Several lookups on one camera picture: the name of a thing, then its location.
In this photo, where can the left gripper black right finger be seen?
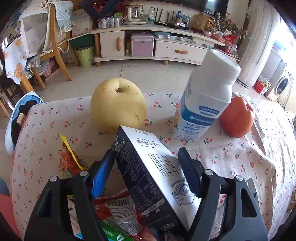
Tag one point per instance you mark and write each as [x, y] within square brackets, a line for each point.
[228, 209]

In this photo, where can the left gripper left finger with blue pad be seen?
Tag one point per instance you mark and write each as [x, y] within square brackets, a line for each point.
[50, 218]

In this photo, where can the yellow red snack bag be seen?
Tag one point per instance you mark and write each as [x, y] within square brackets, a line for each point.
[70, 163]

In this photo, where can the crushed black white carton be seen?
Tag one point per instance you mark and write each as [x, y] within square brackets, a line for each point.
[156, 182]

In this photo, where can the blue cartoon wipes packet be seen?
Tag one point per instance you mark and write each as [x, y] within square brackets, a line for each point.
[108, 232]

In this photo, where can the red chocolate snack wrapper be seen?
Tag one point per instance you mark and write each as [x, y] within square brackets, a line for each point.
[120, 213]

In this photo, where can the pink plastic bucket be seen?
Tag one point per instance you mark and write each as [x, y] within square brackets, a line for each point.
[9, 230]

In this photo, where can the cherry print tablecloth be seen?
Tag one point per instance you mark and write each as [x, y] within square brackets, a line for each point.
[266, 154]

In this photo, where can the red apple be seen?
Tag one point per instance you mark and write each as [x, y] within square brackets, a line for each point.
[238, 118]

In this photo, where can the blue white stool cushion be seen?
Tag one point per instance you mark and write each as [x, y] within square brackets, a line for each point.
[17, 119]

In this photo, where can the white plastic milk bottle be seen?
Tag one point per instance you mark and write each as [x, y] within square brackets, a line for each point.
[207, 94]

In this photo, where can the yellow pear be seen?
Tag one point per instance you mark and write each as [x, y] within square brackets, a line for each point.
[118, 102]

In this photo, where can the white washing machine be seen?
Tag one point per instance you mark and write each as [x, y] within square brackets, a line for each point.
[279, 83]

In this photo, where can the dining table orange print cloth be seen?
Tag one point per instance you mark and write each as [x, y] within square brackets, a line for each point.
[15, 61]

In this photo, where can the green waste bin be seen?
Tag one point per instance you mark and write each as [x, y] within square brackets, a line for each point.
[86, 55]

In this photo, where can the wooden chair with cover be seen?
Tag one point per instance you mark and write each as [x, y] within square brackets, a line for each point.
[45, 30]

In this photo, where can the white TV cabinet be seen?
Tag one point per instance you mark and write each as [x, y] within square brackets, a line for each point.
[110, 44]

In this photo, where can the pink storage box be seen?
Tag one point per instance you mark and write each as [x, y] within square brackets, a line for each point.
[142, 44]

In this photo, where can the white curtain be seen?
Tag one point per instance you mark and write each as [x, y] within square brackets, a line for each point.
[257, 46]

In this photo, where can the black flat television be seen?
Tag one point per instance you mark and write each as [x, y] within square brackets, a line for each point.
[213, 6]

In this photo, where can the dark flower bouquet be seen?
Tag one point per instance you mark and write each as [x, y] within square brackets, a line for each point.
[99, 9]

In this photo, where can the electric kettle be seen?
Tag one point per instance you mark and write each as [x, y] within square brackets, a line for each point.
[133, 16]

